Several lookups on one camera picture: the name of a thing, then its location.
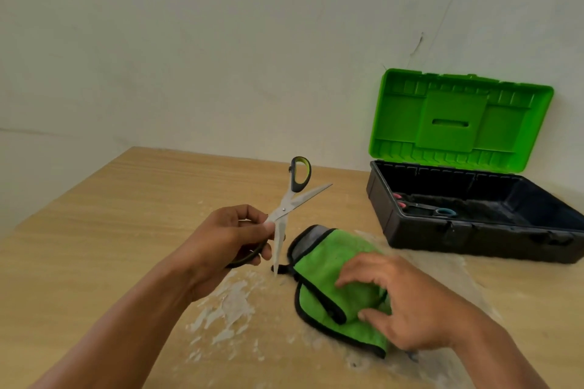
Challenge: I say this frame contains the black and green handled scissors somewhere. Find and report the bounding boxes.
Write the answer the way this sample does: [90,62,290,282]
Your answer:
[226,156,334,276]

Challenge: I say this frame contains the person's left forearm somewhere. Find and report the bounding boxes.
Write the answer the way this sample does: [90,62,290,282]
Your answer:
[27,261,198,389]

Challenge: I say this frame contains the person's right hand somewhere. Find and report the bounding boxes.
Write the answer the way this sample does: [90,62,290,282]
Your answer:
[335,252,481,352]

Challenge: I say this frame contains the red and blue handled tool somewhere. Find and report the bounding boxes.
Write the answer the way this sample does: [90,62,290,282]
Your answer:
[392,193,457,220]

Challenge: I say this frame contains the person's left hand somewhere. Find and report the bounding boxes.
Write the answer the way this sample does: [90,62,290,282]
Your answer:
[182,204,277,304]

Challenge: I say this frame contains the black toolbox with green lid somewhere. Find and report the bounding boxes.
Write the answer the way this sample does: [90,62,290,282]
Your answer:
[366,68,584,265]

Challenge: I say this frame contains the green cloth with black trim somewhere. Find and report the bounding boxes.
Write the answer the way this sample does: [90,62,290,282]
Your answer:
[272,225,394,360]

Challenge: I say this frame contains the person's right forearm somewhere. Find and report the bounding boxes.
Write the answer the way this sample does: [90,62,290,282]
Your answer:
[449,309,550,389]

